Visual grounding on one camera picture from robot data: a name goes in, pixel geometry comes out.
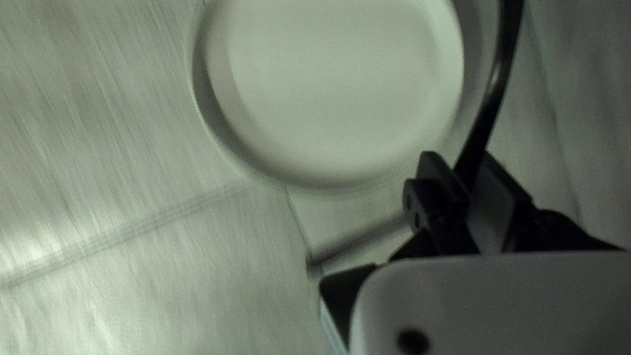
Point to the pale plate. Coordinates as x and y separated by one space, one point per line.
320 88

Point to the black spoon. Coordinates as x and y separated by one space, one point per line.
493 98

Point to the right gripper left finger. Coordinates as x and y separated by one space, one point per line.
434 207

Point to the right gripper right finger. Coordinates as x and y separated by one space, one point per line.
503 217

